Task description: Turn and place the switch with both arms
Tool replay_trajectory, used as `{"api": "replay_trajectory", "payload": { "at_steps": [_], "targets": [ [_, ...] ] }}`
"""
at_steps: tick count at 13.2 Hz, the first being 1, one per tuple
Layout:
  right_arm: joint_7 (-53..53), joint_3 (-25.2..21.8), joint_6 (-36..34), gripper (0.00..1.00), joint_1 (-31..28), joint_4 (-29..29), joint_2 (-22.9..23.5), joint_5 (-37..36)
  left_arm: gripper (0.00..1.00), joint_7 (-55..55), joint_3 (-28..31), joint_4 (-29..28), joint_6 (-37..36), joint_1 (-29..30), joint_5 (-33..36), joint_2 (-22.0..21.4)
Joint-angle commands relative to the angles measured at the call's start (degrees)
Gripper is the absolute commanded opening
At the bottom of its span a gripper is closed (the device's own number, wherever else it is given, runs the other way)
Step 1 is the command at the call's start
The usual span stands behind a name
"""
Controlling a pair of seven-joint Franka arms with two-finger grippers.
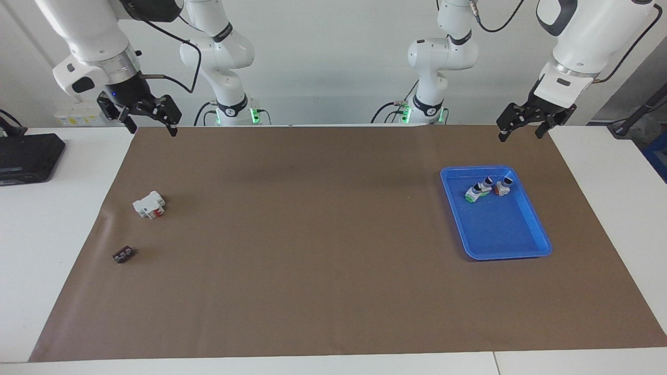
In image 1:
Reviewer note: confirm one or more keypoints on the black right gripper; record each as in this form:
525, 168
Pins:
127, 94

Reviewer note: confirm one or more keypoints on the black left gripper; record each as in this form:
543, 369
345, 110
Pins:
547, 110

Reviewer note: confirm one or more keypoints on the white rotary switch orange block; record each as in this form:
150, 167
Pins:
473, 195

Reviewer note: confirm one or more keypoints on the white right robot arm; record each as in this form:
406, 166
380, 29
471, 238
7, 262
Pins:
88, 31

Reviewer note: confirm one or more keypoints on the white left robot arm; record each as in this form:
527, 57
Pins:
594, 36

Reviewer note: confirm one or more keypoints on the white circuit breaker red lever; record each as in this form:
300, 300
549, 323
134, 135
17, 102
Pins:
148, 204

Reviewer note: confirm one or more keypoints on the black tripod stand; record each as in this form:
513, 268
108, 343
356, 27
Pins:
641, 112

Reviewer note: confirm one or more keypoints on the blue plastic tray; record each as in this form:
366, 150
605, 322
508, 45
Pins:
500, 229

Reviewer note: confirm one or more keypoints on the black box device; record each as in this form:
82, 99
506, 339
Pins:
28, 156

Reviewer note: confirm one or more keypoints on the blue crate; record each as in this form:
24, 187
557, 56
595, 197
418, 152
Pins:
657, 161

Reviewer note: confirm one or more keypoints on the small dark terminal block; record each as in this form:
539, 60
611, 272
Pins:
123, 254

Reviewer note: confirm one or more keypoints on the brown paper table mat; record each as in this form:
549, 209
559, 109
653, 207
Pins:
312, 250

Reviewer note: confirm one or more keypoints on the white rotary switch red base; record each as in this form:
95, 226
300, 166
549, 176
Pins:
504, 187

